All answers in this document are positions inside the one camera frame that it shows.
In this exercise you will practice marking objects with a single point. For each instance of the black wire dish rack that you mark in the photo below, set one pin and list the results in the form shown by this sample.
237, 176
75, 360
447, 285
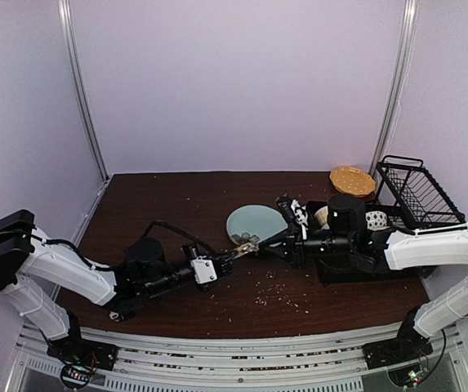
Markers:
413, 200

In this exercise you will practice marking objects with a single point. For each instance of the left aluminium post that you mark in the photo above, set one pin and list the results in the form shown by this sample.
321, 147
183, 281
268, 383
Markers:
67, 26

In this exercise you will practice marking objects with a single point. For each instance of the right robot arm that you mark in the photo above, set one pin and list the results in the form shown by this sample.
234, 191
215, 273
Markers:
447, 248

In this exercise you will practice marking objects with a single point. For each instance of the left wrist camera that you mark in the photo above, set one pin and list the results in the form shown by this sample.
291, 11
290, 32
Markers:
206, 270

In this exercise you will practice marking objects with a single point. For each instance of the right aluminium post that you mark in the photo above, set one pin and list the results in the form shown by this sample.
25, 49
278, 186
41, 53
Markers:
400, 75

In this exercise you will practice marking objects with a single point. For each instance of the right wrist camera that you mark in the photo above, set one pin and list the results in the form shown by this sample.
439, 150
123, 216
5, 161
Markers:
291, 210

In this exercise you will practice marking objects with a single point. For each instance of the black key tag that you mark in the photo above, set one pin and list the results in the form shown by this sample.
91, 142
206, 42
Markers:
126, 316

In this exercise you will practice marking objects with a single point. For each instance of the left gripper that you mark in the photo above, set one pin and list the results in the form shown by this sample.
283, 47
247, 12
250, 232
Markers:
220, 261

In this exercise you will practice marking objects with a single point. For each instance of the light blue flower plate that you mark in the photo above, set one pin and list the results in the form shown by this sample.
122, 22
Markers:
254, 223

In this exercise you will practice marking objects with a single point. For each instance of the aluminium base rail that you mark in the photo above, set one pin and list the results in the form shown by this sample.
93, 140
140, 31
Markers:
326, 362

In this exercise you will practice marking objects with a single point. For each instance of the aluminium post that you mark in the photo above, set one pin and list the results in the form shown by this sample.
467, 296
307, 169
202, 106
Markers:
400, 75
67, 26

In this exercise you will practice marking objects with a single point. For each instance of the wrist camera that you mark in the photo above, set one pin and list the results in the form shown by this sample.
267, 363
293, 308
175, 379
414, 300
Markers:
206, 270
291, 210

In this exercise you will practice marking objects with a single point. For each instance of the orange dotted plate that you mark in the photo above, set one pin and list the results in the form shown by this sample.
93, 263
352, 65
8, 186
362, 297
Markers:
352, 181

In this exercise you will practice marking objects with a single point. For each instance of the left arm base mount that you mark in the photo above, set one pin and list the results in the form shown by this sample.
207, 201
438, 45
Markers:
81, 359

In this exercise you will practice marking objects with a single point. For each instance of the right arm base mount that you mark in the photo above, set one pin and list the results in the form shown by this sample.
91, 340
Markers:
399, 353

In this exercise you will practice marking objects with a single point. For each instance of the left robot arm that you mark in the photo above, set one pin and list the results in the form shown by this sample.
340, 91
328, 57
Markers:
26, 253

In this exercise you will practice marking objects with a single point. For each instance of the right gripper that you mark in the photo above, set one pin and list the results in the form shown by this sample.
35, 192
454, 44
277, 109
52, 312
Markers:
293, 243

